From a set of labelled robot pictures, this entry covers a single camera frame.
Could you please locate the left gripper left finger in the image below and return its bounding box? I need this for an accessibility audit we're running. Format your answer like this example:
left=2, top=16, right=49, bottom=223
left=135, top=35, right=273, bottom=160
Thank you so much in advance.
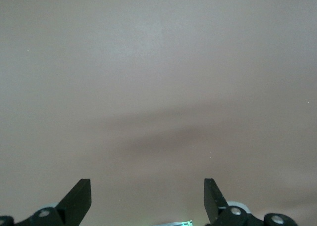
left=0, top=178, right=92, bottom=226

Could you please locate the brown table cover mat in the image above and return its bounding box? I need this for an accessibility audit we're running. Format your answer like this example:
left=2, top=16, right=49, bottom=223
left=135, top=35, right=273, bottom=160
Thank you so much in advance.
left=0, top=0, right=317, bottom=226

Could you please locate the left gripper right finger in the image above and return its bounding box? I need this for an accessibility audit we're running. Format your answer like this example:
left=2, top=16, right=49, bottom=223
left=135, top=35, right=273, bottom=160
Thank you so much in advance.
left=204, top=178, right=297, bottom=226

